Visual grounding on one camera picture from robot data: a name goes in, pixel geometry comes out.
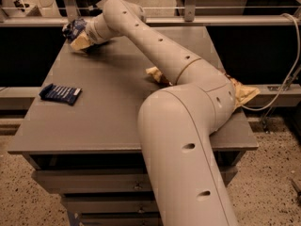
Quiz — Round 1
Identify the top grey drawer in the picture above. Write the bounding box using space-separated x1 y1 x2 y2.
31 166 238 194

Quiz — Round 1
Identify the brown SeaSalt multigrain chip bag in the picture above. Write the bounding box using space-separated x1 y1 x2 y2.
146 66 260 108

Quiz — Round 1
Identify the blue Kettle chip bag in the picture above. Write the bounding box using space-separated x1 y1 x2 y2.
62 19 87 43

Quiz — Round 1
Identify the middle grey drawer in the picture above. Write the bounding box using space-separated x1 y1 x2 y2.
61 194 158 214

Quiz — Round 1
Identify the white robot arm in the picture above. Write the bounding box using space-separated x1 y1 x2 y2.
71 0 238 226

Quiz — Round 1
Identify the metal guard railing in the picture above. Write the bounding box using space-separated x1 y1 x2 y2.
0 0 301 28

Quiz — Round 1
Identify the grey drawer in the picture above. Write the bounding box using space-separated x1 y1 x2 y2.
80 213 163 226
61 194 158 214
31 166 238 194

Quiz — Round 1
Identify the small blue snack packet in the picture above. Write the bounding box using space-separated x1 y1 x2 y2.
40 84 82 105

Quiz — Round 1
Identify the grey cable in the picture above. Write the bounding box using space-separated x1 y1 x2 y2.
242 12 301 112

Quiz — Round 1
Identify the grey drawer cabinet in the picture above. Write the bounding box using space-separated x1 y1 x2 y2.
8 25 260 226

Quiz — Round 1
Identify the bottom grey drawer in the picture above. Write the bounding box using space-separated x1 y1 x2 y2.
80 213 163 226

